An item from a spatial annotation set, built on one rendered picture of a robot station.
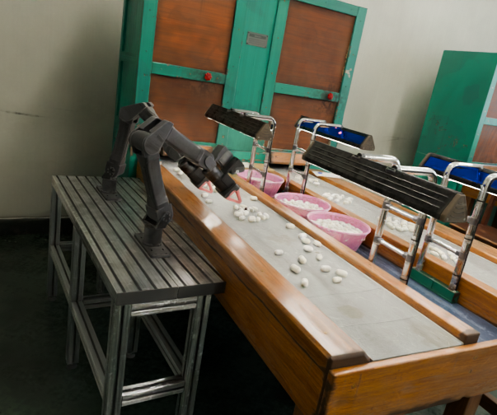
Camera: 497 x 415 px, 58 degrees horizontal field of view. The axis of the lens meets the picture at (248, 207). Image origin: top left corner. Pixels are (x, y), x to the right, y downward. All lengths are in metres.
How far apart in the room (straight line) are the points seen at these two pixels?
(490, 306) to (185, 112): 1.77
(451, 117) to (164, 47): 2.85
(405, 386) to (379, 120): 3.74
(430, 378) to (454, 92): 3.58
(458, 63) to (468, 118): 0.51
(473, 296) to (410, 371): 0.58
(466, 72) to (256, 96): 2.32
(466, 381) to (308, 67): 2.06
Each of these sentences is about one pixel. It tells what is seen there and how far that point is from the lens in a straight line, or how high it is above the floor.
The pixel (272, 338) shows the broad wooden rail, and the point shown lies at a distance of 1.19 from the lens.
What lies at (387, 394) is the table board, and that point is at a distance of 1.15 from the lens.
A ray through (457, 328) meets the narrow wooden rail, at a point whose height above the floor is 0.76.
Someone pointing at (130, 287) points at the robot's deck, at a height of 0.67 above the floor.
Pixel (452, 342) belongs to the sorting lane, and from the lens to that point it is 1.28.
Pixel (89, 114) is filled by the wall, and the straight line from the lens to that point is 3.29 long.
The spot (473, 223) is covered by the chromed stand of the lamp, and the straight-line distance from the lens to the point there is 1.61.
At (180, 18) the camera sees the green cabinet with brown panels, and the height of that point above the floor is 1.50.
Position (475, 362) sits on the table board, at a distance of 1.33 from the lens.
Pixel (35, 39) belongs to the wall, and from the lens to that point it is 3.21.
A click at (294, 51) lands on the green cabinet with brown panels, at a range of 2.84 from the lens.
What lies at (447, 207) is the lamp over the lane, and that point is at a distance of 1.13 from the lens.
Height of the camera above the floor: 1.29
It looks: 16 degrees down
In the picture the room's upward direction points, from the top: 10 degrees clockwise
